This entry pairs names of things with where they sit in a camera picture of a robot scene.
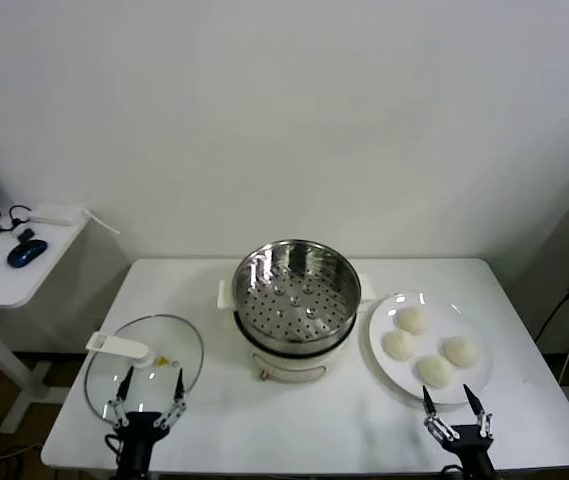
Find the blue black computer mouse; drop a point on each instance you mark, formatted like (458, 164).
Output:
(26, 252)

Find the small black usb dongle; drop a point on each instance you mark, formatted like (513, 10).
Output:
(25, 234)

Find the white steamed baozi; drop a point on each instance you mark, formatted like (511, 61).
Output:
(400, 346)
(460, 351)
(412, 320)
(435, 371)

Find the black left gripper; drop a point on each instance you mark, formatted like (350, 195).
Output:
(136, 435)

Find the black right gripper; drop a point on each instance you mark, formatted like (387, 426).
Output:
(471, 445)

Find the white rectangular device box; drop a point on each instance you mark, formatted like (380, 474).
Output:
(54, 214)

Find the white electric cooking pot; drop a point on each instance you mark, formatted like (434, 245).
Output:
(289, 367)

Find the white round plate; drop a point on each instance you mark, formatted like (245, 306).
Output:
(469, 320)

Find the stainless steel steamer basket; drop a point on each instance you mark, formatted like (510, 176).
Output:
(326, 267)

